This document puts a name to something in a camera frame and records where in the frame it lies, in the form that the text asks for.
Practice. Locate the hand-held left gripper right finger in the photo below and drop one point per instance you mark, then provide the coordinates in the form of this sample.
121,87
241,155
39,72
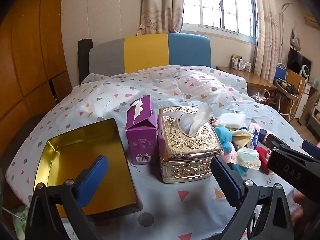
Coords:
226,180

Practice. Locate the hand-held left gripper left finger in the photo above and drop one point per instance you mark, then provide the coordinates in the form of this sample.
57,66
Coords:
92,180

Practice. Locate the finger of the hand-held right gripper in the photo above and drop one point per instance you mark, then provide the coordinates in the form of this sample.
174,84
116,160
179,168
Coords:
275,142
311,148

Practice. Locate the pink towel roll blue band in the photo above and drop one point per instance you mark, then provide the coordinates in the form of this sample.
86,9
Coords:
255,126

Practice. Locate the beige sock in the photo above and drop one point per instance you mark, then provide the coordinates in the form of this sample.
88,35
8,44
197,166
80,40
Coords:
241,137

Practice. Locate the white sponge block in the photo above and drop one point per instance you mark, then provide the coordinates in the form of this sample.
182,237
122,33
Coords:
232,121

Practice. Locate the pink soft cloth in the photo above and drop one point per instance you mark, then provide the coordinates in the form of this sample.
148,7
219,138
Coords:
228,156

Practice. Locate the person's right hand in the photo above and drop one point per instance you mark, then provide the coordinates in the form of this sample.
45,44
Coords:
307,212

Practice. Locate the teal knitted cloth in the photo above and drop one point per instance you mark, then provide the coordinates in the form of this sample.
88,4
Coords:
241,170

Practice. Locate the red plush toy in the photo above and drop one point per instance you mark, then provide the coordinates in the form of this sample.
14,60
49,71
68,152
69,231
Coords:
262,157

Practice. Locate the blue white packet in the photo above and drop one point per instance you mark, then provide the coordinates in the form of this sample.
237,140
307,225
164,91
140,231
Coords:
253,138

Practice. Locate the white green tissue packet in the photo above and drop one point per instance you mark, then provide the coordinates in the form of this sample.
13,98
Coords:
246,158

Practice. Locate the gold-lined open tin box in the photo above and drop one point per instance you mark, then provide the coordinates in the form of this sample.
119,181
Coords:
87,147

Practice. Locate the blue yarn plush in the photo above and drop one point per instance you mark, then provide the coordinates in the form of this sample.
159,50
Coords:
222,137

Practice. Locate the ornate golden tissue box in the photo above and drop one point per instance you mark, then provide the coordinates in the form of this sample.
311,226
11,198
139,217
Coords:
190,155

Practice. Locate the floral patterned cloth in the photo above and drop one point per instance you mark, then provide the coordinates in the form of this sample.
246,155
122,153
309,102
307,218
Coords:
213,121

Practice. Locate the yellow wooden board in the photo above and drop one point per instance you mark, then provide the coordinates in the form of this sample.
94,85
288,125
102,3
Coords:
295,85

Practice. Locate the purple tissue carton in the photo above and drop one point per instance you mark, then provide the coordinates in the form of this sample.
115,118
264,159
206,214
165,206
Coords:
141,140

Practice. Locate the white facial tissue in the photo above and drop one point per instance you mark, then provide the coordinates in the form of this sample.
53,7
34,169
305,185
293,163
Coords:
137,107
197,120

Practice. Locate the wooden desk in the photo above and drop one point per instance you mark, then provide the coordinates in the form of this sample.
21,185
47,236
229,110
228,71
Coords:
250,78

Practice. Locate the green plastic bag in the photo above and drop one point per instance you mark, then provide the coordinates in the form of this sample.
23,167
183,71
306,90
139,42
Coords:
21,220

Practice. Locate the small white boxes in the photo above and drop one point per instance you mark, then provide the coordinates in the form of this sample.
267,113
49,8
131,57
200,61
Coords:
245,65

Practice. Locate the black monitor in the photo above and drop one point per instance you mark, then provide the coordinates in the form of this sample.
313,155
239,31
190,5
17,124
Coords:
297,60

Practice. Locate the patterned plastic bed sheet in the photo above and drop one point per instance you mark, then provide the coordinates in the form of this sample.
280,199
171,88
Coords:
150,85

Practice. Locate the beige striped curtain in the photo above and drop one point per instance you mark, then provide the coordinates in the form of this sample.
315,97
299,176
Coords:
268,25

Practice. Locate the grey yellow blue headboard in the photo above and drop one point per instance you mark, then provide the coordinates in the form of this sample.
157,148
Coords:
146,52

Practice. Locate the wooden wardrobe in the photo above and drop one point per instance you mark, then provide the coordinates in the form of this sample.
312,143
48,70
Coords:
27,55

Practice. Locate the barred window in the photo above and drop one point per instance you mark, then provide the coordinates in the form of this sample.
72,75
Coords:
220,2

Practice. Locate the beige starfish print curtain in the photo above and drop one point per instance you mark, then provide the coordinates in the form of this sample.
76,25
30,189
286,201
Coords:
160,7

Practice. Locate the wall air conditioner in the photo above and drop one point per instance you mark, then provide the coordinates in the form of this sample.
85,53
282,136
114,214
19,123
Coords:
312,21

